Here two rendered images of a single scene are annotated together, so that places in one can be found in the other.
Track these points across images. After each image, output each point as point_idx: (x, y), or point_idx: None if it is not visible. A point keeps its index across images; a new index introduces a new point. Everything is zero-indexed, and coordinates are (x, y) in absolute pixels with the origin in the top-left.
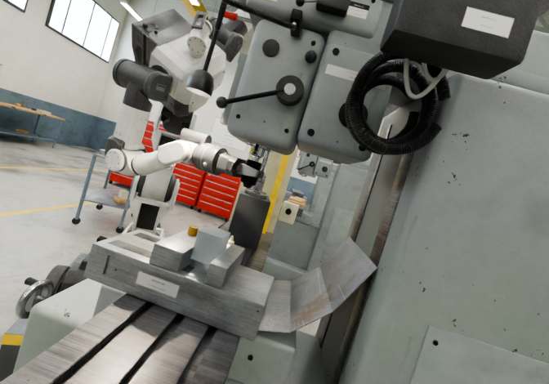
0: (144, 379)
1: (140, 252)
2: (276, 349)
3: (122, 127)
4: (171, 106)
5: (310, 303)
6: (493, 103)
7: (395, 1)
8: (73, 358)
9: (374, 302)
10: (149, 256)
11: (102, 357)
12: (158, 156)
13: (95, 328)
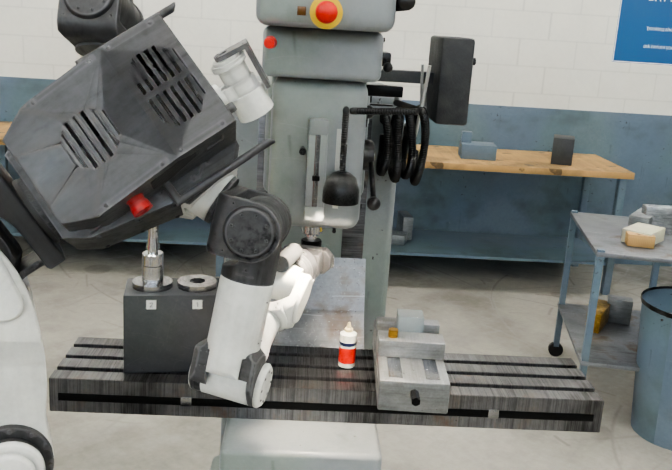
0: (498, 371)
1: (432, 366)
2: None
3: (264, 325)
4: (129, 236)
5: (330, 327)
6: None
7: (445, 90)
8: (511, 389)
9: (376, 281)
10: (433, 362)
11: (501, 383)
12: (296, 317)
13: (487, 391)
